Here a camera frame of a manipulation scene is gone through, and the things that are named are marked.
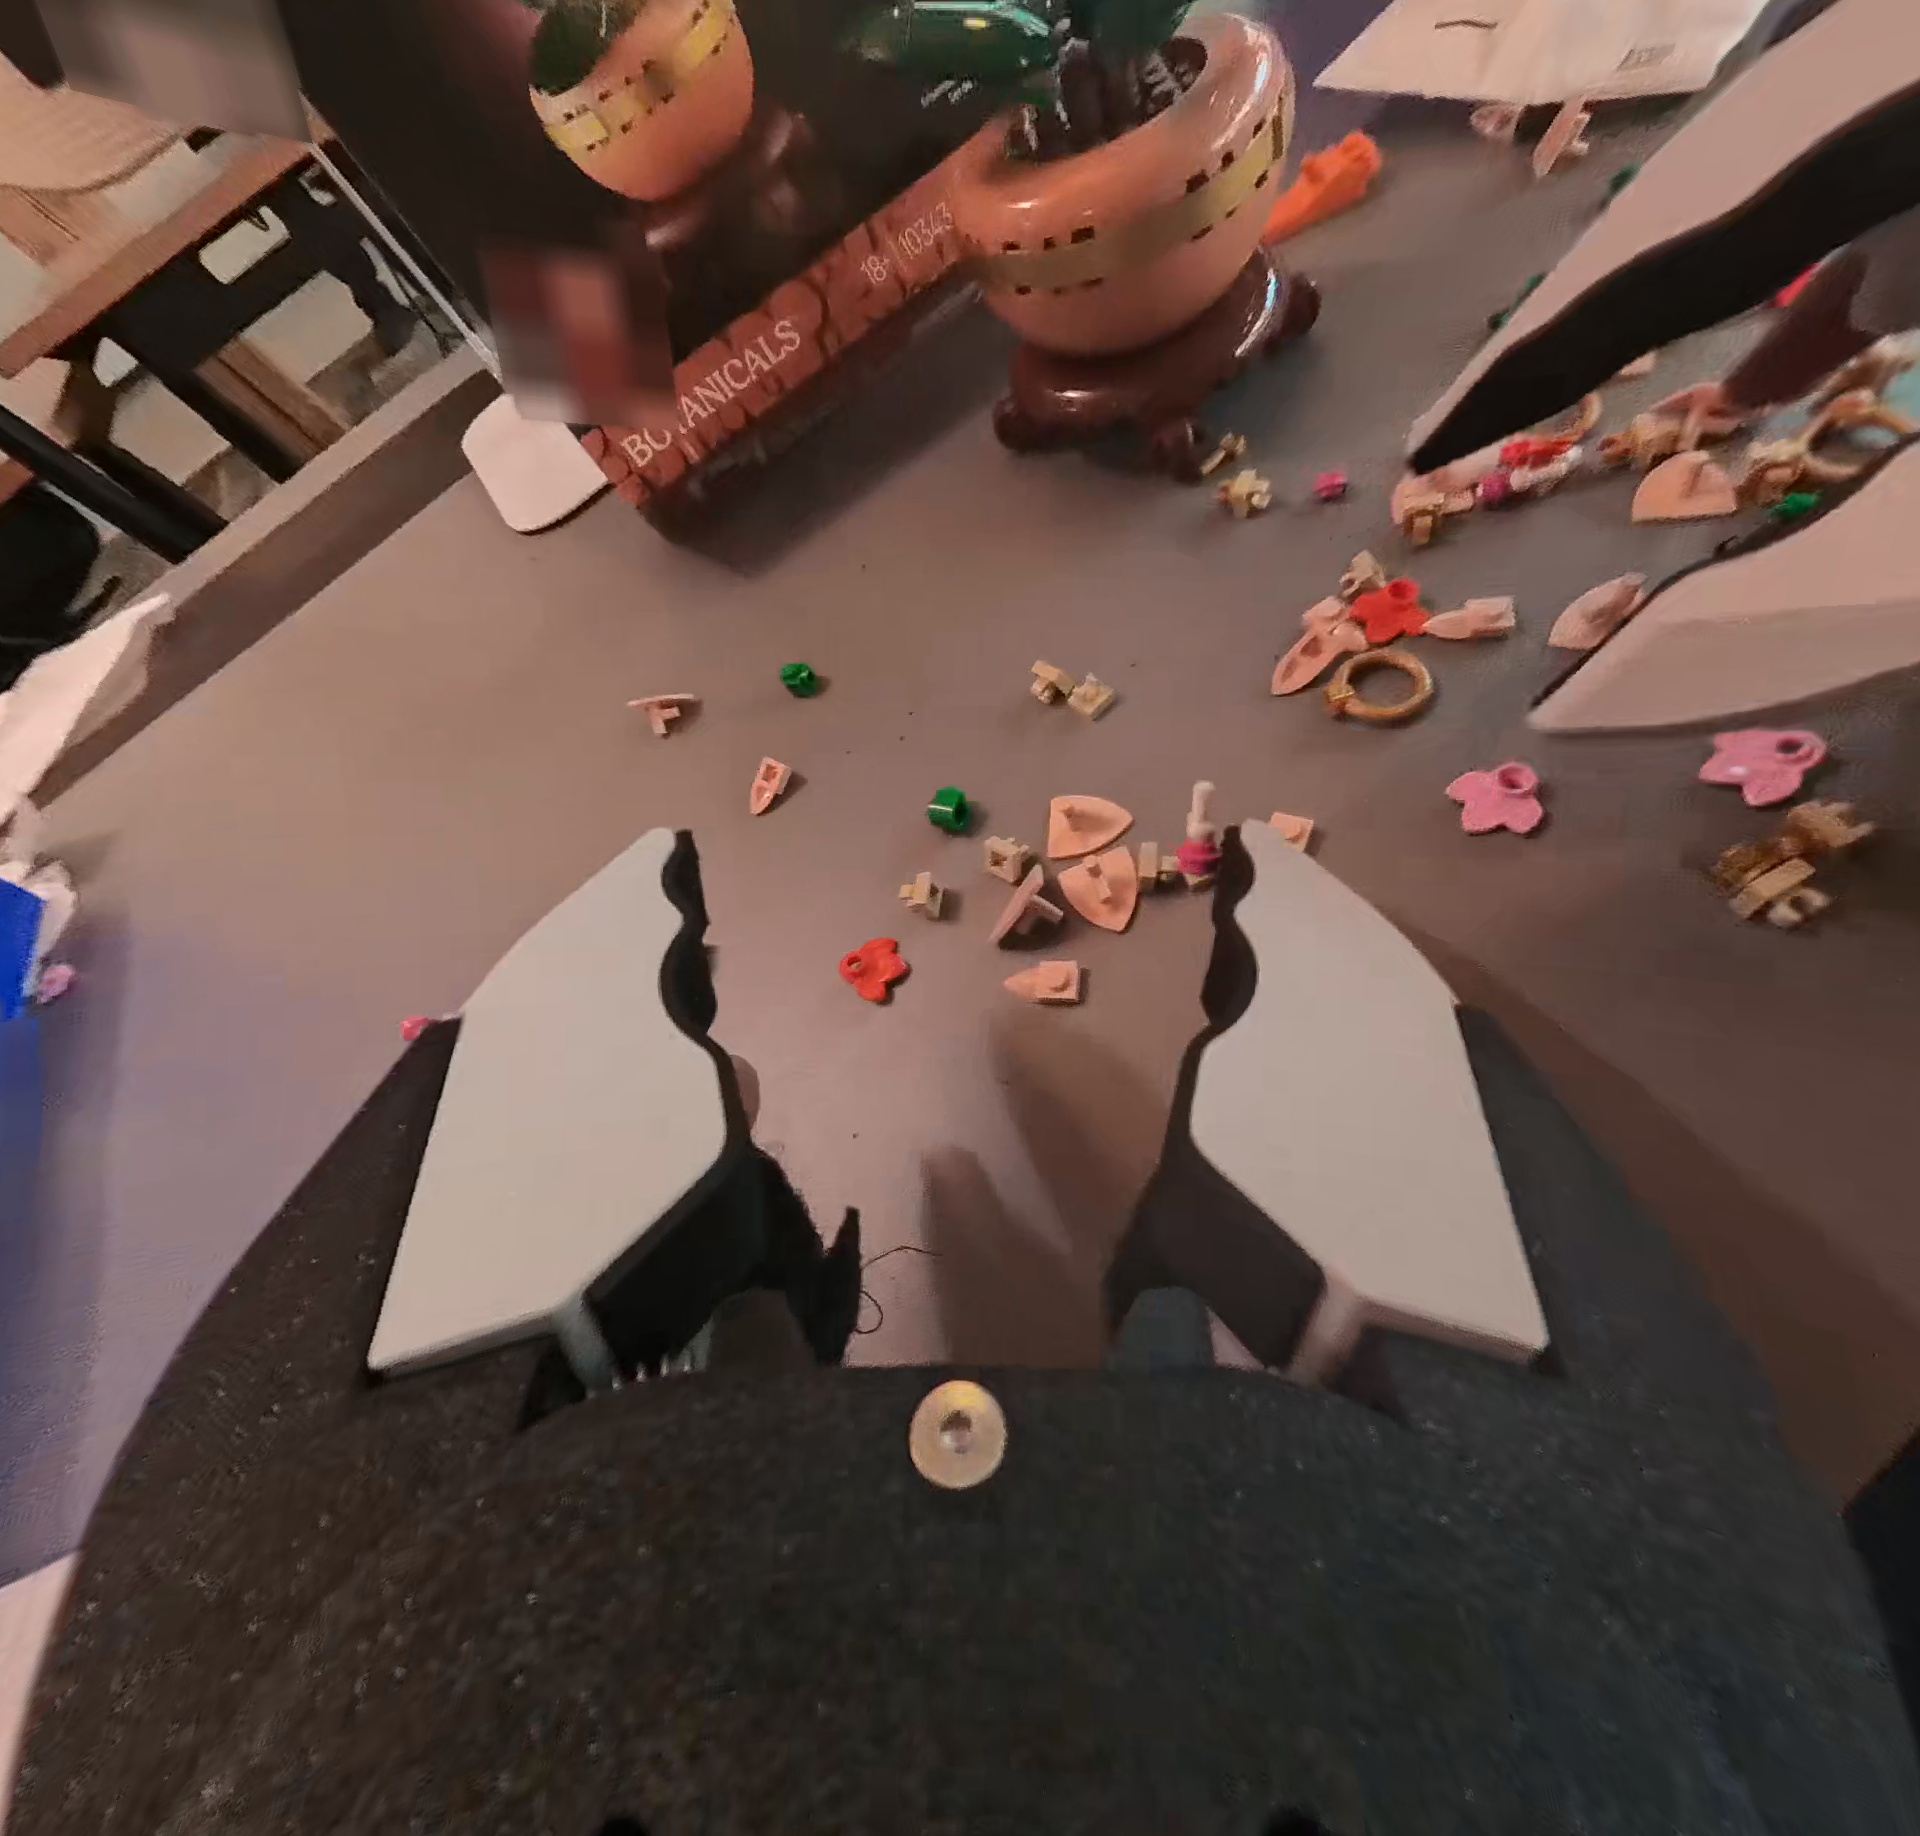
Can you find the white pink toy stem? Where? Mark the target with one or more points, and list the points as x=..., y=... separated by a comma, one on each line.
x=1195, y=832

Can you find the tan angled toy piece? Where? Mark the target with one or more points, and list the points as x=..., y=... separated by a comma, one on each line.
x=661, y=707

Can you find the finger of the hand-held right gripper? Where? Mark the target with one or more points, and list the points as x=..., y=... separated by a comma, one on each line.
x=1767, y=651
x=1725, y=171

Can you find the gold tan toy assembly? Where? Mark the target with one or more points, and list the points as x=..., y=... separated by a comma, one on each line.
x=1792, y=864

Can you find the gold tan toy piece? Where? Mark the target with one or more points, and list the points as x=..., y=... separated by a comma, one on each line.
x=1222, y=455

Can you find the pale angled toy piece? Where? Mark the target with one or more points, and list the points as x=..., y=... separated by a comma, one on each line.
x=1564, y=137

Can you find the pale petal toy piece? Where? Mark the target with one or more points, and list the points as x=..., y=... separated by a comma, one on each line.
x=1596, y=616
x=1466, y=619
x=1318, y=661
x=770, y=785

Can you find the orange brick separator tool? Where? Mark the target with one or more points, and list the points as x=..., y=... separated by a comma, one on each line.
x=1326, y=184

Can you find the red flower toy piece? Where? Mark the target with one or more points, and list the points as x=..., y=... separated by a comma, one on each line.
x=1386, y=610
x=872, y=965

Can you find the toy brick flower pot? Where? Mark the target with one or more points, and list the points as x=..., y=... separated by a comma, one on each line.
x=1110, y=217

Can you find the grey desk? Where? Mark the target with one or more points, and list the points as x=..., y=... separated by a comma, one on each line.
x=449, y=757

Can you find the green round toy stud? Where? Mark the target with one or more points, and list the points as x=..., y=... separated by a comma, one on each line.
x=804, y=677
x=948, y=815

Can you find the white rounded card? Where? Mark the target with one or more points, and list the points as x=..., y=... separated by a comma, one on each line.
x=531, y=471

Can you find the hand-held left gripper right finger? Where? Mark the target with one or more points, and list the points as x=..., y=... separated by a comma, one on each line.
x=1350, y=1115

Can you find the pink flower toy piece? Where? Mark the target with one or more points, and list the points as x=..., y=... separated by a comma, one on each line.
x=1498, y=801
x=1761, y=763

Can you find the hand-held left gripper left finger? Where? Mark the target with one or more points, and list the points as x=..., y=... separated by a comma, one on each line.
x=554, y=1115

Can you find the pile of tan petal pieces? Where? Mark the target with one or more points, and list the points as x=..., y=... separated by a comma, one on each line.
x=1096, y=883

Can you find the small tan toy piece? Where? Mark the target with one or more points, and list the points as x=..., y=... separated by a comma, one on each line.
x=1091, y=698
x=1048, y=681
x=1361, y=576
x=920, y=893
x=1245, y=494

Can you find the black toy set box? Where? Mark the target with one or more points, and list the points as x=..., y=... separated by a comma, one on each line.
x=781, y=336

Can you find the blue divided plastic bin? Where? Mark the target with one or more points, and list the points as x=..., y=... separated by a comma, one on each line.
x=15, y=954

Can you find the heap of mixed toy parts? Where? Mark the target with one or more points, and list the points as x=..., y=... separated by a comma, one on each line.
x=1679, y=487

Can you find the white flat paper sheets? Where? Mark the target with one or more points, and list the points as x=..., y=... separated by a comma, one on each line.
x=1576, y=9

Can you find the wooden table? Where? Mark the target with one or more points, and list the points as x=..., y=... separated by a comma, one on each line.
x=151, y=260

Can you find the white crumpled papers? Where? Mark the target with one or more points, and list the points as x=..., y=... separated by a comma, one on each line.
x=73, y=698

